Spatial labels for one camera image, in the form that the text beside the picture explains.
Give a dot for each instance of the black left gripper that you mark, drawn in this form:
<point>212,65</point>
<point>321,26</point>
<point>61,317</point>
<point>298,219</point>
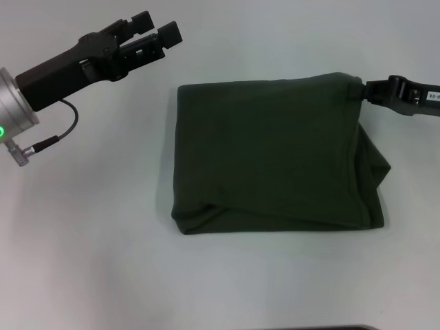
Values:
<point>68,68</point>

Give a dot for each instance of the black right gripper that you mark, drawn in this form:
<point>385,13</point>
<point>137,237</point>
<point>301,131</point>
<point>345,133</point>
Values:
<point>419,98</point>

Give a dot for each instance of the dark green FREE T-shirt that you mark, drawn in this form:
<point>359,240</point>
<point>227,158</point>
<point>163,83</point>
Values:
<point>275,154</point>

